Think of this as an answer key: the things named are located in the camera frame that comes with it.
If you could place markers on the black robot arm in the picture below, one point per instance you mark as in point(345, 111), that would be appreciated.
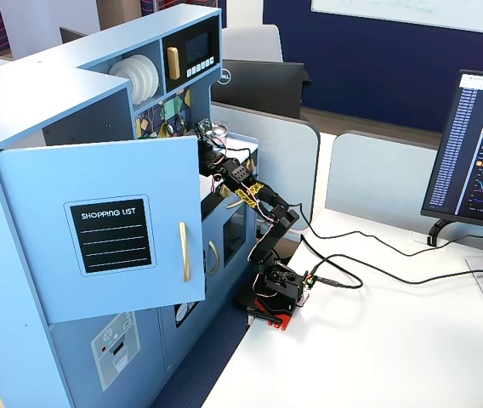
point(273, 238)

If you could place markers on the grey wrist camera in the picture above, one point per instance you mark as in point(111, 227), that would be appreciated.
point(205, 127)

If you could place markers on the computer monitor with graphs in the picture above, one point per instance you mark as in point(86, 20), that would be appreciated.
point(475, 149)

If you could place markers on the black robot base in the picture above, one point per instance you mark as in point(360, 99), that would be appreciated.
point(282, 285)

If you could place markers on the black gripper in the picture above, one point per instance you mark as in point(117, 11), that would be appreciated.
point(206, 150)

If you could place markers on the grey desk divider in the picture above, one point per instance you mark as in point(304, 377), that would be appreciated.
point(284, 153)
point(377, 174)

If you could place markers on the wooden stove knob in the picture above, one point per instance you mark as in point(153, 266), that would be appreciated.
point(224, 190)
point(248, 163)

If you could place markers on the red table clamp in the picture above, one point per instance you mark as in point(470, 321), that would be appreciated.
point(282, 319)

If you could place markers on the grey office chair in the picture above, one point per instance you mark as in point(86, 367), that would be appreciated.
point(252, 42)

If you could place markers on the yellow black tape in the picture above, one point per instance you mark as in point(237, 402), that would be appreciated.
point(248, 193)

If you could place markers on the white whiteboard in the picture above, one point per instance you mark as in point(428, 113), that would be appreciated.
point(416, 10)

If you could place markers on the blue kitchen cupboard door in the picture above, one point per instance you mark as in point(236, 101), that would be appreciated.
point(109, 297)

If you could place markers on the black Dell monitor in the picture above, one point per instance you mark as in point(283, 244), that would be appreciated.
point(258, 87)

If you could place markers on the light blue toy kitchen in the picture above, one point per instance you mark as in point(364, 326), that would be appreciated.
point(20, 106)

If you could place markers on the white plate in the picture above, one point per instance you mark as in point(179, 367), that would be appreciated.
point(155, 78)
point(119, 72)
point(148, 81)
point(137, 85)

